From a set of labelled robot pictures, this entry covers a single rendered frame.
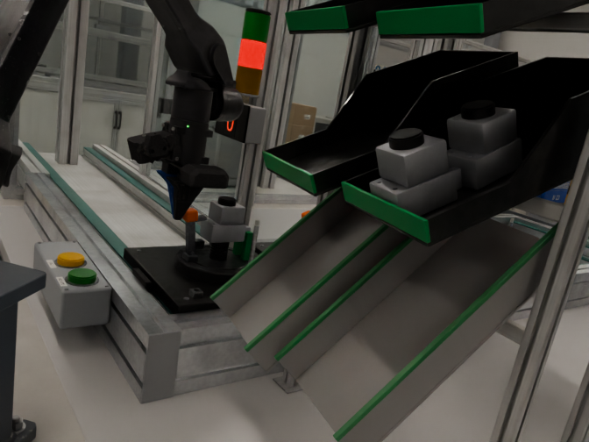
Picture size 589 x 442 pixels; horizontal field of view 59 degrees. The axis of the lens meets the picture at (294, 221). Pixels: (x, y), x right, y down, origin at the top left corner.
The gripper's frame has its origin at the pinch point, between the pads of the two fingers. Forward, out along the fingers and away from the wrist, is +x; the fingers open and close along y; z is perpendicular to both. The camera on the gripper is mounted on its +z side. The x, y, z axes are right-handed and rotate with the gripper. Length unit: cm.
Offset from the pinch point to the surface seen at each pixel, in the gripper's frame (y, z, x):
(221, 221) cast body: 2.1, -6.7, 3.1
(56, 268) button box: -6.5, 15.6, 13.5
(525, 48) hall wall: -632, -1066, -199
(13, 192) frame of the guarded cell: -82, 11, 21
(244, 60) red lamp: -17.8, -17.7, -22.8
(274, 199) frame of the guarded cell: -82, -76, 21
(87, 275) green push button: -0.2, 12.7, 12.2
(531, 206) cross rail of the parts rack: 49, -12, -13
